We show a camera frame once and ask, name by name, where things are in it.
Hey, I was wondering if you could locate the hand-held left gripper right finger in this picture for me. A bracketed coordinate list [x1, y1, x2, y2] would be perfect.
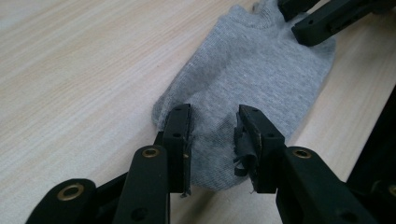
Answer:
[233, 104, 287, 194]

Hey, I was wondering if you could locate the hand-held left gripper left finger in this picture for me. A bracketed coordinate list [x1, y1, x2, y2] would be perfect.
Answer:
[161, 103, 193, 198]

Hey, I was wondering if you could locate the grey sock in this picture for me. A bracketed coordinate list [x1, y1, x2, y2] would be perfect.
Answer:
[151, 0, 337, 191]

